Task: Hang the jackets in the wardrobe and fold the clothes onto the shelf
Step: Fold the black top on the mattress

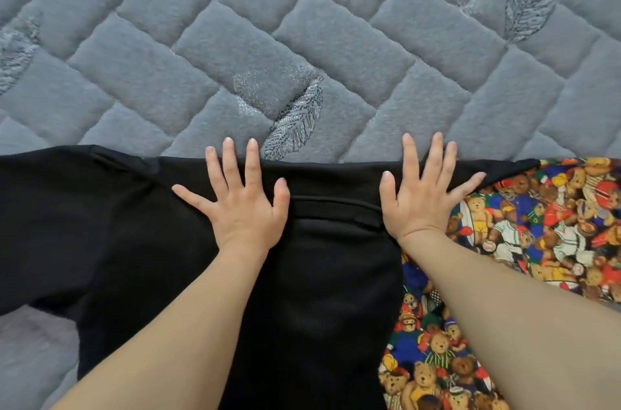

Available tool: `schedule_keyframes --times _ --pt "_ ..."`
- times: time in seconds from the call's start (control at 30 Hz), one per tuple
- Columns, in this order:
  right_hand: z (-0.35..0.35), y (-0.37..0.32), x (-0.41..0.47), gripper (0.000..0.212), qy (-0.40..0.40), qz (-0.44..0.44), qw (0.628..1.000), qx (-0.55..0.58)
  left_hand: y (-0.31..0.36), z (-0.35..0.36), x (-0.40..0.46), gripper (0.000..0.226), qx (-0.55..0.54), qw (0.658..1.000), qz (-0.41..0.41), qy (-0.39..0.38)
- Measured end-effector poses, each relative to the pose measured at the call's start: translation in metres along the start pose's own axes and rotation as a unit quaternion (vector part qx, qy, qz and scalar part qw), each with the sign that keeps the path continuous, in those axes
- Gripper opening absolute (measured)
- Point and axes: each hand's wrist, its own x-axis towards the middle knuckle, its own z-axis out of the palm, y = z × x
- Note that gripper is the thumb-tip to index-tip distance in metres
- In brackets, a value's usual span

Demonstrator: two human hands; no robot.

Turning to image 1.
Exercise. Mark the person's left hand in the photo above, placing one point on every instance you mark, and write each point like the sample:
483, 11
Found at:
243, 220

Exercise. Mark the person's left forearm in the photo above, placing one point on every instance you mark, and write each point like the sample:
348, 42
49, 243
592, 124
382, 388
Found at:
175, 347

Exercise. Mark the black colourful patterned sweatshirt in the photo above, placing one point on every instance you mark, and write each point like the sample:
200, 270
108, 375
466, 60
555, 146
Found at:
320, 308

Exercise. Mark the person's right forearm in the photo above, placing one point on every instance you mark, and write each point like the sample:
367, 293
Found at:
514, 327

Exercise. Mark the person's right hand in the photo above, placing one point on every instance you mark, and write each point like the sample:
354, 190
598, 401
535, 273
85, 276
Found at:
417, 211

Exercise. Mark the grey quilted mattress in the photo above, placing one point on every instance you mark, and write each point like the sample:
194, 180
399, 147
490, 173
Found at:
388, 17

